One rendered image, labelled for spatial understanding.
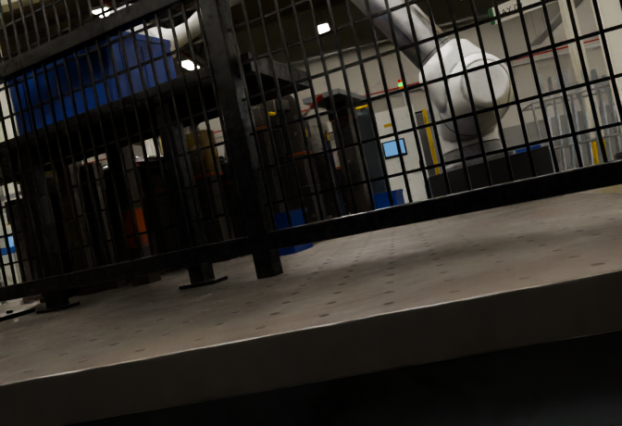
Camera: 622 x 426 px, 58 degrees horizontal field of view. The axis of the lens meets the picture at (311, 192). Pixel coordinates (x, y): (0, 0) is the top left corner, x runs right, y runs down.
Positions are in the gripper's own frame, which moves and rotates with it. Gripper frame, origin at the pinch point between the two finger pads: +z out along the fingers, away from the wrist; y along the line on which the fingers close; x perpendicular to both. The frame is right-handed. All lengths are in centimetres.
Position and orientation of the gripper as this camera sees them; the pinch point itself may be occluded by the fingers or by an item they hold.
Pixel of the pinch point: (151, 147)
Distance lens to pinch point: 166.4
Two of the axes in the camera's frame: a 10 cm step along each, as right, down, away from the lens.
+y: -8.9, 2.0, 4.1
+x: -4.1, 0.5, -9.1
